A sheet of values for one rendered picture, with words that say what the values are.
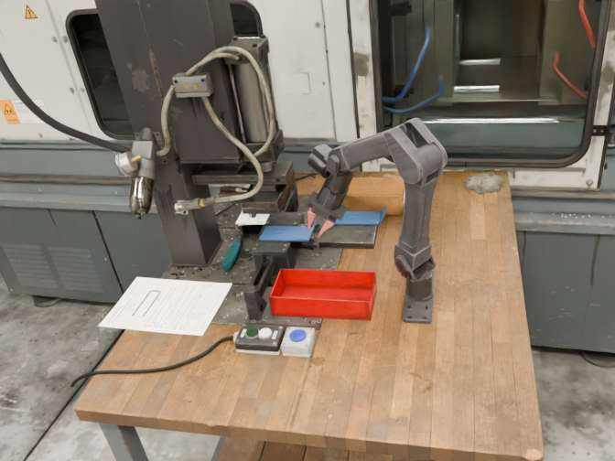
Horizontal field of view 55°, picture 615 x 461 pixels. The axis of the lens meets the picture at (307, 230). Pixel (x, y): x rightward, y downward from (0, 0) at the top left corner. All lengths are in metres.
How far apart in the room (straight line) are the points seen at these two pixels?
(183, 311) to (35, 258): 1.73
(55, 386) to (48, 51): 1.45
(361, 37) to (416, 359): 1.07
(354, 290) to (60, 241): 1.84
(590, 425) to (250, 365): 1.46
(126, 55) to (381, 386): 0.96
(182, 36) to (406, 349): 0.87
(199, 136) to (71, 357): 1.78
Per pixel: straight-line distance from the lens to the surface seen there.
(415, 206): 1.34
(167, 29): 1.45
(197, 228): 1.67
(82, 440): 2.68
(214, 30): 1.41
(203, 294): 1.63
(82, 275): 3.12
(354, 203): 1.83
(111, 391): 1.45
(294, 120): 2.20
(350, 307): 1.44
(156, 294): 1.69
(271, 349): 1.40
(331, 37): 2.05
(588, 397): 2.58
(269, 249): 1.60
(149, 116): 1.55
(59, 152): 2.76
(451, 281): 1.57
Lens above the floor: 1.87
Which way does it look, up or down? 32 degrees down
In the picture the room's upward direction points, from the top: 8 degrees counter-clockwise
